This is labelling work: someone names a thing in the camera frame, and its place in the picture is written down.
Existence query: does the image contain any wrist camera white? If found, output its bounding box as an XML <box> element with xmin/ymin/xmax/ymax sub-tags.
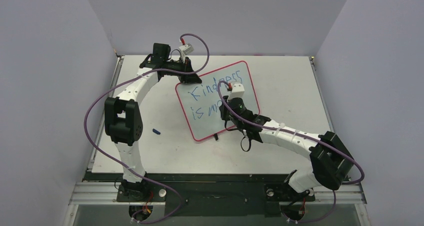
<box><xmin>178</xmin><ymin>43</ymin><xmax>194</xmax><ymax>59</ymax></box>
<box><xmin>227</xmin><ymin>82</ymin><xmax>245</xmax><ymax>101</ymax></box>

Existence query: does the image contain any aluminium extrusion rail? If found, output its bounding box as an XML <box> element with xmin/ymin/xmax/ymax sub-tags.
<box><xmin>69</xmin><ymin>182</ymin><xmax>366</xmax><ymax>205</ymax></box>

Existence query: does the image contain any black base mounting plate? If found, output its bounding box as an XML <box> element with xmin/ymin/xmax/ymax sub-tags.
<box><xmin>83</xmin><ymin>171</ymin><xmax>316</xmax><ymax>221</ymax></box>

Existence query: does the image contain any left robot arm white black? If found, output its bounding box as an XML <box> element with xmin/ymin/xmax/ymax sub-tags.
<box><xmin>104</xmin><ymin>43</ymin><xmax>202</xmax><ymax>201</ymax></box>

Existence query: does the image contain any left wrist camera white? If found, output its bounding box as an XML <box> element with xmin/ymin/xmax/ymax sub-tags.
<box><xmin>178</xmin><ymin>43</ymin><xmax>194</xmax><ymax>59</ymax></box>

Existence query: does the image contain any pink framed whiteboard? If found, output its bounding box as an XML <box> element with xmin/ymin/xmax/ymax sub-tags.
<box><xmin>175</xmin><ymin>60</ymin><xmax>260</xmax><ymax>142</ymax></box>

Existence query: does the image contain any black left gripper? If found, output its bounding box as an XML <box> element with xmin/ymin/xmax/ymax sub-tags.
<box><xmin>164</xmin><ymin>57</ymin><xmax>202</xmax><ymax>85</ymax></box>

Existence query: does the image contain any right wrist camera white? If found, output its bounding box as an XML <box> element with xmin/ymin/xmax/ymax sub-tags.
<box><xmin>227</xmin><ymin>82</ymin><xmax>245</xmax><ymax>101</ymax></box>

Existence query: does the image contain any blue marker cap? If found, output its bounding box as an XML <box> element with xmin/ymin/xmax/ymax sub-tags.
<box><xmin>152</xmin><ymin>128</ymin><xmax>161</xmax><ymax>135</ymax></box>

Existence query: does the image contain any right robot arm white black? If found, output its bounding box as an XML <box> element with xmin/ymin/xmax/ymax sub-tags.
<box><xmin>219</xmin><ymin>96</ymin><xmax>354</xmax><ymax>200</ymax></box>

